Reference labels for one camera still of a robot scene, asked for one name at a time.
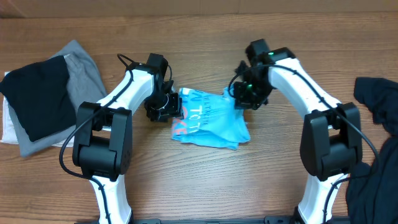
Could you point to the black folded garment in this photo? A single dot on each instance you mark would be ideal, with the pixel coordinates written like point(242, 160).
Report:
point(38, 94)

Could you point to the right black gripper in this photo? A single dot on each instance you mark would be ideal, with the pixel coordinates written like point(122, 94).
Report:
point(243, 101)

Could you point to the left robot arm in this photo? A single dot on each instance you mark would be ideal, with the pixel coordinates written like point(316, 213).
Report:
point(103, 139)

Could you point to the white folded garment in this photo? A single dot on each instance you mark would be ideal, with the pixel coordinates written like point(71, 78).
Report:
point(11, 136)

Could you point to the light blue printed t-shirt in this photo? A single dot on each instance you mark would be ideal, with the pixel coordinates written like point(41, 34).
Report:
point(210, 120)

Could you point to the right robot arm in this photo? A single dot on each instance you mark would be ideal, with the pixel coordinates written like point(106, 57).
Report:
point(330, 145)

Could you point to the grey folded garment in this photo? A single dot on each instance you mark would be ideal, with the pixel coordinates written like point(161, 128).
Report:
point(84, 84)

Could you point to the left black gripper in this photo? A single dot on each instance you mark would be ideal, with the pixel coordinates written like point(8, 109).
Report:
point(174, 108)

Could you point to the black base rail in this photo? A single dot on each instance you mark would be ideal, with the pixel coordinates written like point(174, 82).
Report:
point(211, 221)

